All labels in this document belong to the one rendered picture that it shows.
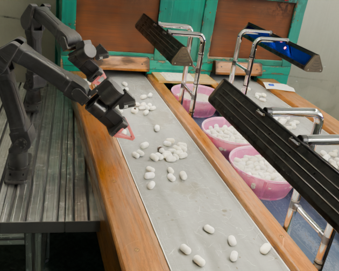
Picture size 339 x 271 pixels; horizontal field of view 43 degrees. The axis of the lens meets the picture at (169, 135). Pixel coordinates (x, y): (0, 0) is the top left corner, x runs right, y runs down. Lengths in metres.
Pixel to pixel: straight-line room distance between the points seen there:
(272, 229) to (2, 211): 0.77
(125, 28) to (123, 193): 1.22
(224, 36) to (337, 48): 1.58
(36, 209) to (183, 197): 0.44
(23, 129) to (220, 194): 0.66
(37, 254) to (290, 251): 0.73
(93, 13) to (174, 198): 1.23
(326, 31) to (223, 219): 2.71
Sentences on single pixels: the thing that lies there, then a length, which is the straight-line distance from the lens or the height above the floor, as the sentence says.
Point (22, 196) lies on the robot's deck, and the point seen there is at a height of 0.67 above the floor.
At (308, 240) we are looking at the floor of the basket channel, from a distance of 1.41.
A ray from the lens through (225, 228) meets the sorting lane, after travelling 1.23.
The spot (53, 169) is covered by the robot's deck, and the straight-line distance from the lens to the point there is 1.55.
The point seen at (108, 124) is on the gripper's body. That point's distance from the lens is 1.41.
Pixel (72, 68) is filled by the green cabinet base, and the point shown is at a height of 0.78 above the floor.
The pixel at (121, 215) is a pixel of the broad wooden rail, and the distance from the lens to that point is 1.17.
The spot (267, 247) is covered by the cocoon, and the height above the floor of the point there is 0.76.
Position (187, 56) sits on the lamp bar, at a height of 1.08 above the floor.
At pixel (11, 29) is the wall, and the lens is 3.26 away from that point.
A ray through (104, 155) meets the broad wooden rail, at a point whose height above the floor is 0.76.
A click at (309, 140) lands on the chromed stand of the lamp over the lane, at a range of 0.92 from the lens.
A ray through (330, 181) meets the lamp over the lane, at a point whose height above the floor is 1.09.
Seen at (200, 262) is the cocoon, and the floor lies 0.76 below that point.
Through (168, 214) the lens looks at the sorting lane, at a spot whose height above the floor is 0.74.
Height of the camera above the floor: 1.45
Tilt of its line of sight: 25 degrees down
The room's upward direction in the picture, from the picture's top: 8 degrees clockwise
